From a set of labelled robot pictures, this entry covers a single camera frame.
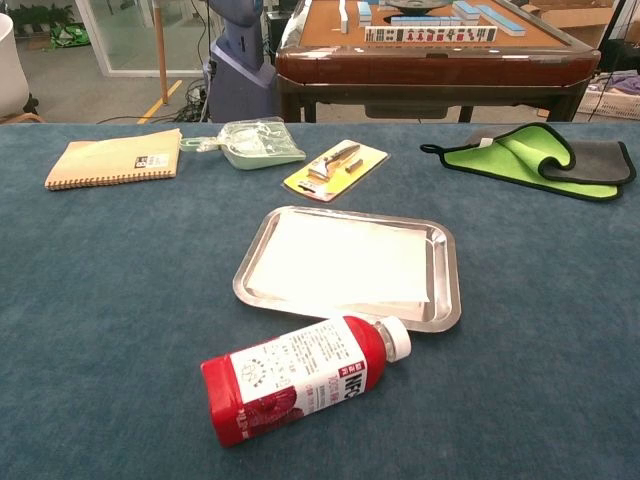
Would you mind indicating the white paper sheet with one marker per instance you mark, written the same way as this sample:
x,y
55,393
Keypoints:
x,y
340,260

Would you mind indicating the blue mobile robot base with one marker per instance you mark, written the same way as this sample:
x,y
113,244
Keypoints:
x,y
235,85

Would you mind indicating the silver metal tray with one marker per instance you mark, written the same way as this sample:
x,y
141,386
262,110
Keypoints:
x,y
443,280

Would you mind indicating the razor in yellow blister pack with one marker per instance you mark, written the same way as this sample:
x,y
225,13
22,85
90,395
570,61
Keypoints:
x,y
335,170

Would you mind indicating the green dustpan in plastic bag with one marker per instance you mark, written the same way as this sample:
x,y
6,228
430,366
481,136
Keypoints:
x,y
255,150

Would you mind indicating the red juice bottle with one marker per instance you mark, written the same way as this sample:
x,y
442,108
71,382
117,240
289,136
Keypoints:
x,y
290,380

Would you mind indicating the green and grey microfiber cloth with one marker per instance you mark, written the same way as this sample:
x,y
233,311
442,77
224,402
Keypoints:
x,y
500,160

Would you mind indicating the brown mahjong table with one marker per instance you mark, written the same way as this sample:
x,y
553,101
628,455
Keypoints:
x,y
425,65

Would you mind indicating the blue felt table mat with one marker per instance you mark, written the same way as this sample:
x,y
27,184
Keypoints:
x,y
525,300

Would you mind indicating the tan spiral notebook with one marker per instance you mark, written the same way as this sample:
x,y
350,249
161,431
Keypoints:
x,y
110,160

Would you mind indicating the white standing mahjong tile stack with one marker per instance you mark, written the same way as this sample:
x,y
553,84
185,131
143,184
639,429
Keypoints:
x,y
343,15

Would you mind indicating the short blue mahjong tile stack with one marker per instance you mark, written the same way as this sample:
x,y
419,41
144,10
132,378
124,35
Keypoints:
x,y
364,14

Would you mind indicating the face-up mahjong tile row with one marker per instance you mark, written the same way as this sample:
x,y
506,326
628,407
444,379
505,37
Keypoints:
x,y
430,34

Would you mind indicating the blue mahjong tile row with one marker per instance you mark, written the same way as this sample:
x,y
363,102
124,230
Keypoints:
x,y
425,20
500,20
466,10

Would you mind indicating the wooden pole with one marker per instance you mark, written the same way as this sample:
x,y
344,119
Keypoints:
x,y
160,50

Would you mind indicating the green bag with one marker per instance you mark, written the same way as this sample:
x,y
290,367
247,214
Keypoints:
x,y
70,36

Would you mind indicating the white plastic basket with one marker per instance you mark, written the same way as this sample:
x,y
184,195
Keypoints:
x,y
615,105

